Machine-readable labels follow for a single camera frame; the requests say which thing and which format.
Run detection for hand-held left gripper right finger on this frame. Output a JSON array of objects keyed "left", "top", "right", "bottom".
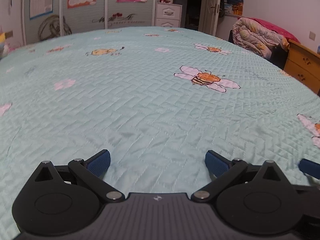
[{"left": 191, "top": 150, "right": 293, "bottom": 203}]

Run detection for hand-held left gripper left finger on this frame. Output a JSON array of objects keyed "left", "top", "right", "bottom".
[{"left": 26, "top": 149, "right": 125, "bottom": 202}]

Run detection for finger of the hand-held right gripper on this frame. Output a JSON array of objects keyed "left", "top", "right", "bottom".
[{"left": 299, "top": 158, "right": 320, "bottom": 180}]

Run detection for teal bee-print bedspread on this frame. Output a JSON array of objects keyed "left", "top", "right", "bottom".
[{"left": 0, "top": 26, "right": 320, "bottom": 230}]

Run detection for wooden bedside cabinet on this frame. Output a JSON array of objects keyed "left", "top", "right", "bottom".
[{"left": 284, "top": 39, "right": 320, "bottom": 95}]

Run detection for black chair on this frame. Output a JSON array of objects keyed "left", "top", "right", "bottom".
[{"left": 228, "top": 29, "right": 288, "bottom": 70}]

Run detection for folded floral quilt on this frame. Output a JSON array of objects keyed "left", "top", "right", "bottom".
[{"left": 232, "top": 17, "right": 290, "bottom": 58}]

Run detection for red blanket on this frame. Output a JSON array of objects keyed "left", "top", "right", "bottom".
[{"left": 250, "top": 17, "right": 300, "bottom": 43}]

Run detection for white sliding-door wardrobe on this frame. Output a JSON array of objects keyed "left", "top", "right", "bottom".
[{"left": 21, "top": 0, "right": 157, "bottom": 46}]

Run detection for orange bag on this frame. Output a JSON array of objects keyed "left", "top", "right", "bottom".
[{"left": 232, "top": 2, "right": 244, "bottom": 16}]

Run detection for white drawer cabinet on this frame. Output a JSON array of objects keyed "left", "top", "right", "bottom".
[{"left": 155, "top": 2, "right": 182, "bottom": 28}]

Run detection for white door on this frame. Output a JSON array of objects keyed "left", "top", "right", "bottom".
[{"left": 200, "top": 0, "right": 223, "bottom": 36}]

